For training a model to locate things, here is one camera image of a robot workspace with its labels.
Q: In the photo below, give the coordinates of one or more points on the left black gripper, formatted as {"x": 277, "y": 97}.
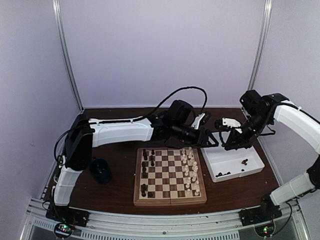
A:
{"x": 203, "y": 143}

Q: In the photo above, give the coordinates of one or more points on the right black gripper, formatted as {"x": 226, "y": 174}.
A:
{"x": 235, "y": 138}

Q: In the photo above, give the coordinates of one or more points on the white plastic compartment tray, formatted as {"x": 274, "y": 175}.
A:
{"x": 218, "y": 160}

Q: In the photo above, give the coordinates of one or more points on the wooden chess board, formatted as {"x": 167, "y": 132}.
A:
{"x": 164, "y": 179}

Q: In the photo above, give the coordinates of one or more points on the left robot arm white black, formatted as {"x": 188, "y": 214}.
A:
{"x": 86, "y": 134}

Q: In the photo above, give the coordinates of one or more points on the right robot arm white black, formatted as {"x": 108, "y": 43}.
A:
{"x": 297, "y": 128}

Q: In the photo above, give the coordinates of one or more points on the row of white chess pieces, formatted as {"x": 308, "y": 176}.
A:
{"x": 190, "y": 177}

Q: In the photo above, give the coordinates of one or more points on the dark blue mug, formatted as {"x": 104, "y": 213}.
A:
{"x": 100, "y": 171}

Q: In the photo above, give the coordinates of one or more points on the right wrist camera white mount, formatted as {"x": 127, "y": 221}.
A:
{"x": 227, "y": 124}

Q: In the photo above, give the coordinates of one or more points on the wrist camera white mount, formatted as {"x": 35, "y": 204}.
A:
{"x": 200, "y": 120}
{"x": 227, "y": 124}

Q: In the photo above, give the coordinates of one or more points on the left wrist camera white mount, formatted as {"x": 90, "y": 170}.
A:
{"x": 200, "y": 120}

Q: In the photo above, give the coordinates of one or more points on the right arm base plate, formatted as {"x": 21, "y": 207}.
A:
{"x": 256, "y": 215}

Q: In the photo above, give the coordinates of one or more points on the right aluminium frame post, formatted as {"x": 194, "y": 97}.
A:
{"x": 264, "y": 30}

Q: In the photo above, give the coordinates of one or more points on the aluminium frame post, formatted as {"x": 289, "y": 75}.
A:
{"x": 264, "y": 30}
{"x": 65, "y": 53}

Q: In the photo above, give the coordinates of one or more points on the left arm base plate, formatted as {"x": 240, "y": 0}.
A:
{"x": 71, "y": 216}

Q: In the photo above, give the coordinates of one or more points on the left aluminium frame post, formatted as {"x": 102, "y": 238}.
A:
{"x": 65, "y": 53}

